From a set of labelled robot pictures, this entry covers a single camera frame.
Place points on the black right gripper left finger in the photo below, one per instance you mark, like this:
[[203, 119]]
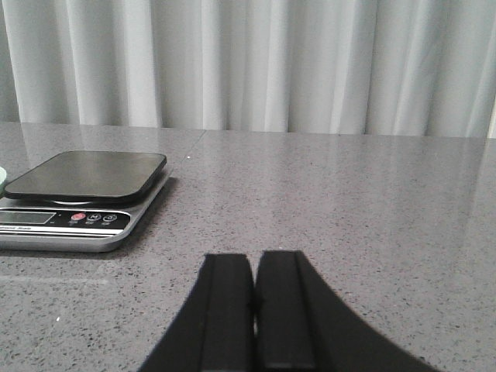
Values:
[[213, 331]]

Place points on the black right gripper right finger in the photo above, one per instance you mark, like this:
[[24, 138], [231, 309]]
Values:
[[303, 325]]

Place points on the silver digital kitchen scale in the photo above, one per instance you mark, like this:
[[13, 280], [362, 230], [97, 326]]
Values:
[[80, 201]]

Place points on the light green plastic plate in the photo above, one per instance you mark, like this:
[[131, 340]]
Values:
[[3, 179]]

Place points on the white pleated curtain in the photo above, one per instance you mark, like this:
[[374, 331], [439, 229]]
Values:
[[417, 68]]

